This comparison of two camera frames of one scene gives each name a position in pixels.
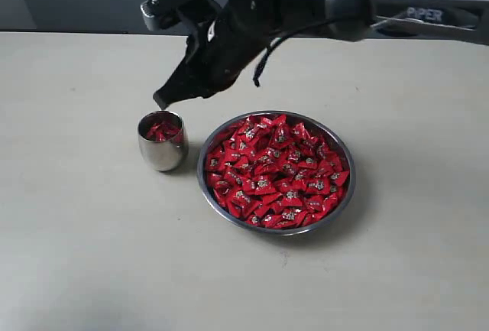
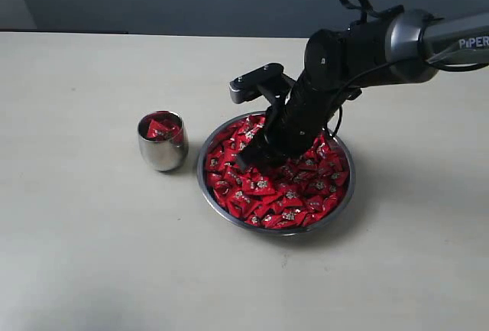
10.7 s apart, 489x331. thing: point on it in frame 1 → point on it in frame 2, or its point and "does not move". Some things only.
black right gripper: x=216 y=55 → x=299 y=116
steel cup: x=163 y=140 does not move
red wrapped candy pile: x=273 y=172 does not move
